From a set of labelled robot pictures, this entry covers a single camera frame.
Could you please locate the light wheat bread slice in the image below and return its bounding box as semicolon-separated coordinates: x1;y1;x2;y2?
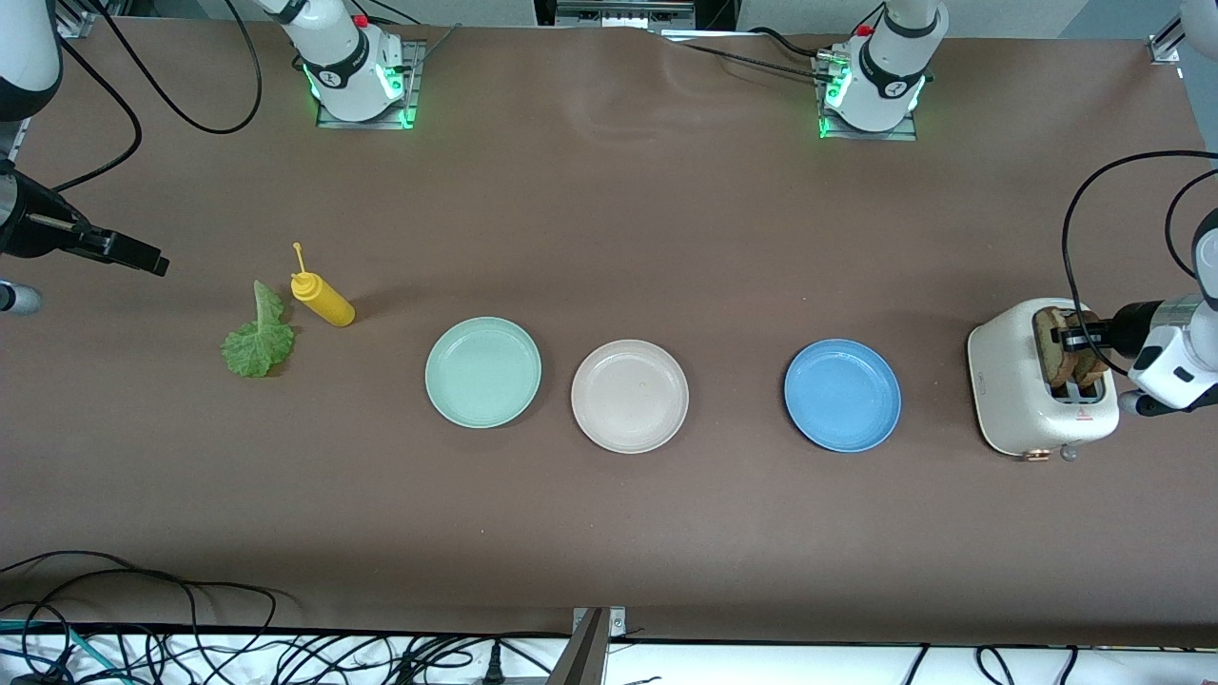
1034;306;1078;389

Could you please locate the green lettuce leaf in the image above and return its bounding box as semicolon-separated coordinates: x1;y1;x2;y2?
221;280;298;379

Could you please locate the yellow squeeze bottle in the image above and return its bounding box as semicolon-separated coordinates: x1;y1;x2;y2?
290;242;357;328

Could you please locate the beige plate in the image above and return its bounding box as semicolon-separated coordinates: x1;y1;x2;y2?
571;339;690;455

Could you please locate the blue plate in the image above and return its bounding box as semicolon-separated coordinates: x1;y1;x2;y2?
783;339;902;454

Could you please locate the mint green plate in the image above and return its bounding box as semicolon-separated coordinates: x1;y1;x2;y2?
424;316;543;430

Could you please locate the dark crust bread slice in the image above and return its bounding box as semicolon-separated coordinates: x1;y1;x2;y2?
1071;309;1111;386

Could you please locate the cream white toaster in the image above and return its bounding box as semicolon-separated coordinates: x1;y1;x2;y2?
966;298;1121;463

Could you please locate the brown table cover sheet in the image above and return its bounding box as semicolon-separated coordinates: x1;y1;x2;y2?
0;17;1218;648

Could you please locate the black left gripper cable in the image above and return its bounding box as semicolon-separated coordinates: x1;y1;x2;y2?
1063;149;1218;367

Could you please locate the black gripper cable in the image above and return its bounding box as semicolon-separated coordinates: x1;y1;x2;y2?
1063;149;1218;367
0;38;144;229

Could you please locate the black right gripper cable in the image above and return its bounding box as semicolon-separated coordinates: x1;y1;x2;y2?
0;38;144;229

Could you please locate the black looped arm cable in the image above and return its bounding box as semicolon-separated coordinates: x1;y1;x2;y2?
90;0;264;135

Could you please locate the silver aluminium frame strut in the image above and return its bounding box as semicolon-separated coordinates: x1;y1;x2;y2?
1147;0;1218;66
57;0;129;39

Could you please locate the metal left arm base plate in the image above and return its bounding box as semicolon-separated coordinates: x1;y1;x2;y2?
814;52;920;143

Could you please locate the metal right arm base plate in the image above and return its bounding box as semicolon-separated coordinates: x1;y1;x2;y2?
316;40;421;130

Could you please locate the thin black table cable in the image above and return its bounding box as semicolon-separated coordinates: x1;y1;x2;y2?
0;550;279;657

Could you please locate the teal cable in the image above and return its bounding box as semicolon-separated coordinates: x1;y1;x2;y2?
0;618;108;685

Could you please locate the black base power cable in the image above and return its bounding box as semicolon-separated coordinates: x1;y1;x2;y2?
655;27;831;83

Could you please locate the grey metal frame piece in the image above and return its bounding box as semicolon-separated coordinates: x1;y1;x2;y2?
555;0;697;29

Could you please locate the silver post foot bracket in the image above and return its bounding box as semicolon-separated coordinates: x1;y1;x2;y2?
571;606;628;637

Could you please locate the grey aluminium camera post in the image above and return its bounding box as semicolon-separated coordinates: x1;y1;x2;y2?
545;609;611;685

